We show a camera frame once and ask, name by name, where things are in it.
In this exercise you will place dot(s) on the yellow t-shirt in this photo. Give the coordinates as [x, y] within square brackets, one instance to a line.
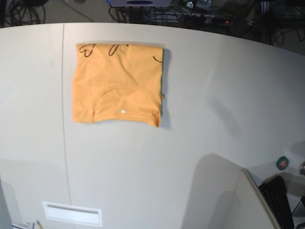
[117, 82]

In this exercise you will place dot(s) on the white table slot plate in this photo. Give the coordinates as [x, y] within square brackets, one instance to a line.
[73, 214]

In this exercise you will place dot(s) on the green tape roll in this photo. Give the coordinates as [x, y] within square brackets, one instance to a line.
[282, 163]

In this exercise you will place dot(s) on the black keyboard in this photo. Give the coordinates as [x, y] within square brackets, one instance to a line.
[274, 192]

